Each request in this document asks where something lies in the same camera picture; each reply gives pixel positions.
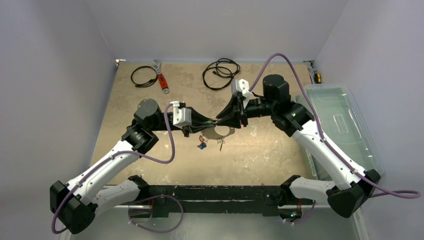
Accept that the metal key organizer ring plate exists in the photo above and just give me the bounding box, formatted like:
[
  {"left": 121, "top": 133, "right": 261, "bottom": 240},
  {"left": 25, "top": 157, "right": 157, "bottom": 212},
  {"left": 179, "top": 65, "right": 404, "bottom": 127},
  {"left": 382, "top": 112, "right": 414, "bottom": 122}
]
[{"left": 200, "top": 122, "right": 236, "bottom": 152}]

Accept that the blue key tag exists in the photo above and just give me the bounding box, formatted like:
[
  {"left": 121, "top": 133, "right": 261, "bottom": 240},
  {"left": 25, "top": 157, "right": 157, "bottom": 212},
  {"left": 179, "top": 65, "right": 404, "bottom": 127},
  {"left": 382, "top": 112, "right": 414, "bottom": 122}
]
[{"left": 198, "top": 142, "right": 207, "bottom": 150}]

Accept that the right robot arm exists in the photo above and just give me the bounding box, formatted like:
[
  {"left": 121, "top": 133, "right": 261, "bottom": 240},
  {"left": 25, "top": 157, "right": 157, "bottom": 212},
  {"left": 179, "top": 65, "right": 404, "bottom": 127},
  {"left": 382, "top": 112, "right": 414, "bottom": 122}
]
[{"left": 217, "top": 74, "right": 381, "bottom": 218}]

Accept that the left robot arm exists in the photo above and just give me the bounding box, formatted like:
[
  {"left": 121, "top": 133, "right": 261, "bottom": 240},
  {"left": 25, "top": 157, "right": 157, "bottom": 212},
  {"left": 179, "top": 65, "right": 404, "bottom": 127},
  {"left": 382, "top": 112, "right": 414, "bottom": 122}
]
[{"left": 49, "top": 98, "right": 217, "bottom": 235}]

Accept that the yellow black clamp tool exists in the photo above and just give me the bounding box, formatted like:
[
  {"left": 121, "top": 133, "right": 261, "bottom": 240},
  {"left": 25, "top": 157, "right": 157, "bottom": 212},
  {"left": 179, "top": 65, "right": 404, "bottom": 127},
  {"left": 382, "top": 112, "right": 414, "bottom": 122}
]
[{"left": 303, "top": 60, "right": 322, "bottom": 84}]

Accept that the clear plastic storage bin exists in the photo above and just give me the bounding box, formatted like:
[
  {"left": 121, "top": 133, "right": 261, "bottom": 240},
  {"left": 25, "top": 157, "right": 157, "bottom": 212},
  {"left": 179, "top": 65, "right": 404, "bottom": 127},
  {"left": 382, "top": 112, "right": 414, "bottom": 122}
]
[{"left": 304, "top": 83, "right": 385, "bottom": 176}]

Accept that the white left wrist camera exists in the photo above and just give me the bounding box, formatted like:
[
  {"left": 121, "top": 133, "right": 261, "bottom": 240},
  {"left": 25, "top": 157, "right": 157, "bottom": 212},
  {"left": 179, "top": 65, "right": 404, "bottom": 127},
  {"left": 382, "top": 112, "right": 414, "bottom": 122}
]
[{"left": 170, "top": 101, "right": 192, "bottom": 129}]

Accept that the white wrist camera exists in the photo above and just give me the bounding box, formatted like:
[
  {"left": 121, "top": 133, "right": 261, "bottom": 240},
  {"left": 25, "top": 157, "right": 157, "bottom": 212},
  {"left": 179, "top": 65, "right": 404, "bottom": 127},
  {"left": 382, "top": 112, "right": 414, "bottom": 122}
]
[
  {"left": 231, "top": 79, "right": 254, "bottom": 109},
  {"left": 170, "top": 101, "right": 192, "bottom": 129}
]

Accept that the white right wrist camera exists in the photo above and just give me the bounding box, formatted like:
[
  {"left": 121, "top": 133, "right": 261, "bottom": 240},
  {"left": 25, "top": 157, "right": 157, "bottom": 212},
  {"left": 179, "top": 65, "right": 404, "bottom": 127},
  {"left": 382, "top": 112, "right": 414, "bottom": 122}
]
[{"left": 231, "top": 79, "right": 254, "bottom": 109}]

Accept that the black coiled cable right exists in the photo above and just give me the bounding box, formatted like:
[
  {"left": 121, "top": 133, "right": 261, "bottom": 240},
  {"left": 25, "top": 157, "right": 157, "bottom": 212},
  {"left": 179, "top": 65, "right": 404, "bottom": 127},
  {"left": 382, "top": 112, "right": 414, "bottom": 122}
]
[{"left": 202, "top": 57, "right": 241, "bottom": 91}]

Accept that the black coiled cable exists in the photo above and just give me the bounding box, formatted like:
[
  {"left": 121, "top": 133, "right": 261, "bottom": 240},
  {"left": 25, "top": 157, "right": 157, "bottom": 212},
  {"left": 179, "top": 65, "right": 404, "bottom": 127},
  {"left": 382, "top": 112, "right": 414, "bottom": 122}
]
[
  {"left": 202, "top": 57, "right": 241, "bottom": 91},
  {"left": 130, "top": 65, "right": 159, "bottom": 89}
]

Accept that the black coiled cable left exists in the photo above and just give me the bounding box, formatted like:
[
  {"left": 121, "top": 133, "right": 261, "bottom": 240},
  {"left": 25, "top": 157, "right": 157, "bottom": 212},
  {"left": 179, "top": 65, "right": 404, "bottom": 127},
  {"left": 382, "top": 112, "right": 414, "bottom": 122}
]
[{"left": 130, "top": 65, "right": 159, "bottom": 89}]

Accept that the red handled adjustable wrench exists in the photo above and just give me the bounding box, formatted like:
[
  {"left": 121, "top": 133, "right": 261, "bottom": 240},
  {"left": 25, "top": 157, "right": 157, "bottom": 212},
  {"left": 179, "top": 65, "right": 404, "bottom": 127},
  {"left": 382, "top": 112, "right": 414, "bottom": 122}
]
[{"left": 152, "top": 59, "right": 170, "bottom": 94}]

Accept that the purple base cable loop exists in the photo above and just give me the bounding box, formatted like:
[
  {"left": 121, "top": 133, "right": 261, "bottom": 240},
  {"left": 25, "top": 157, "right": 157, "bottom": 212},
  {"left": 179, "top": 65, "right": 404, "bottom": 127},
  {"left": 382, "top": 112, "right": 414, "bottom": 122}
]
[{"left": 127, "top": 194, "right": 185, "bottom": 234}]

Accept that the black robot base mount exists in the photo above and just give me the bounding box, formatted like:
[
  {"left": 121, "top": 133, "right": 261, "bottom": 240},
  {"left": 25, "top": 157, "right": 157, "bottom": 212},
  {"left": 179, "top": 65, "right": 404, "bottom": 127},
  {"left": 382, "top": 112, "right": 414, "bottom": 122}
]
[{"left": 128, "top": 175, "right": 312, "bottom": 218}]

